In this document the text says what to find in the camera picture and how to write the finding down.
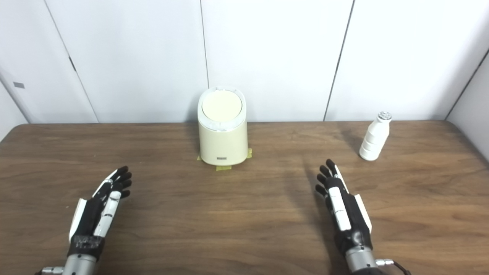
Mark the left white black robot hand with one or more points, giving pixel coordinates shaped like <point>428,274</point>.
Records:
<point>89,219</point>

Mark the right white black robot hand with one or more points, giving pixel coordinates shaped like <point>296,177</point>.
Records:
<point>349,214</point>

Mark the small white plastic bottle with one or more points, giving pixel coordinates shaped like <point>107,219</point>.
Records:
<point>374,139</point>

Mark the round cream bin lid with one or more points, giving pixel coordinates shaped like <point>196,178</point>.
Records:
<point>222,105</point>

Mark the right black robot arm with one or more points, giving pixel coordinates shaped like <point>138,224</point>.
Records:
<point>361,261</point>

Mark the cream-colored bin body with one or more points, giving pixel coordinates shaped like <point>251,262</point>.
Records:
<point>223,143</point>

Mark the small gray wall label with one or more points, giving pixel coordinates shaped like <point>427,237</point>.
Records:
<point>18,85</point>

